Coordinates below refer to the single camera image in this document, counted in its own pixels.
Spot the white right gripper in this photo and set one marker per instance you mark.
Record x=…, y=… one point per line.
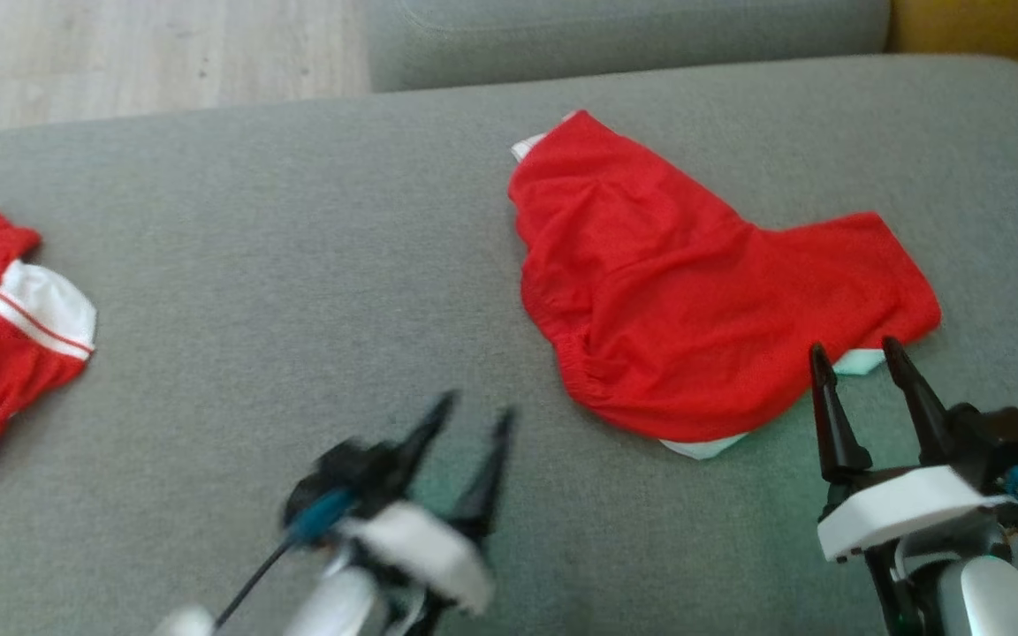
x=898, y=508

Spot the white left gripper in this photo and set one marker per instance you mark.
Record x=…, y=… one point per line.
x=425, y=552

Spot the red Bulls 23 shorts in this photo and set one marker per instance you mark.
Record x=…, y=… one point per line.
x=677, y=291

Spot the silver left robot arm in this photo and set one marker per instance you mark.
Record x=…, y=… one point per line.
x=323, y=609

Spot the large grey sofa seat cushion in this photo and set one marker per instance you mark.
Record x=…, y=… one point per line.
x=297, y=265

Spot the small grey sofa cushion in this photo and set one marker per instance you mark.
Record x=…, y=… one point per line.
x=633, y=35

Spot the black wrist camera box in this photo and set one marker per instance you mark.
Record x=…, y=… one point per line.
x=999, y=446
x=350, y=477

